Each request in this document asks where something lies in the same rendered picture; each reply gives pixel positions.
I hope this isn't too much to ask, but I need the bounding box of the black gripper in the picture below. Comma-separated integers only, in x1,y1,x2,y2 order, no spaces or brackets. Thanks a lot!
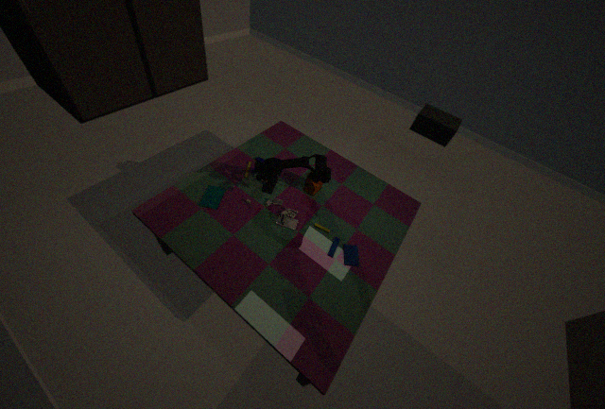
262,171,282,194

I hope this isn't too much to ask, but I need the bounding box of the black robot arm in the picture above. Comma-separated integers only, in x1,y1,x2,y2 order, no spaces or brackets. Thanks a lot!
254,154,331,183

